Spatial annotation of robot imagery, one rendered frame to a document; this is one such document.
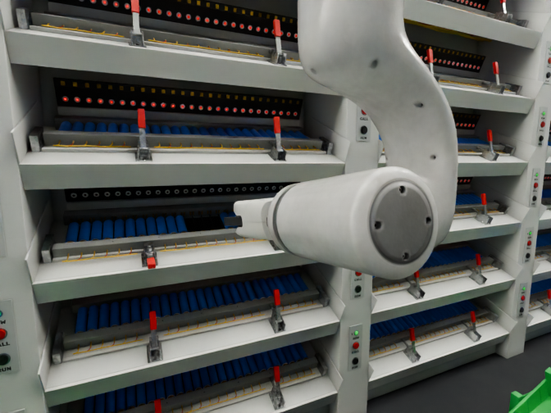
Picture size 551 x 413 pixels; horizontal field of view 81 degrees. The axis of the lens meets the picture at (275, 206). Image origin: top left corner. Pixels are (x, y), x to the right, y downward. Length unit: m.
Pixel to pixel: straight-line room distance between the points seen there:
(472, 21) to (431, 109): 0.80
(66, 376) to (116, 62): 0.56
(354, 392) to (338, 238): 0.78
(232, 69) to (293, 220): 0.43
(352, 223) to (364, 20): 0.15
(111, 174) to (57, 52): 0.20
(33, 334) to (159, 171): 0.34
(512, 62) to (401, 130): 1.06
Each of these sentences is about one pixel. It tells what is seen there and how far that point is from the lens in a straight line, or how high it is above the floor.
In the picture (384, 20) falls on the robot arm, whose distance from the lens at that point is 0.29.
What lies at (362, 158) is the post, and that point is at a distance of 0.79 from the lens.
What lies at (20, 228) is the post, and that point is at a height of 0.57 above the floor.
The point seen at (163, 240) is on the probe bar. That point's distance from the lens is 0.68.
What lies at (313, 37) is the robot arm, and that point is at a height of 0.77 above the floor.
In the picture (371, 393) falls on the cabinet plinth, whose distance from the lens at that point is 1.10.
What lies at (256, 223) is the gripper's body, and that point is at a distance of 0.38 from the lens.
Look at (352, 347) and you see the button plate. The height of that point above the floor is 0.21.
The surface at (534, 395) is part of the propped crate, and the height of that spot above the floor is 0.11.
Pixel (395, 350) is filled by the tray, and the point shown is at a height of 0.12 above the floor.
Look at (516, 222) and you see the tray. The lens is 1.29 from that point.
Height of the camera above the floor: 0.68
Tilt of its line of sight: 8 degrees down
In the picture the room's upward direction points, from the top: straight up
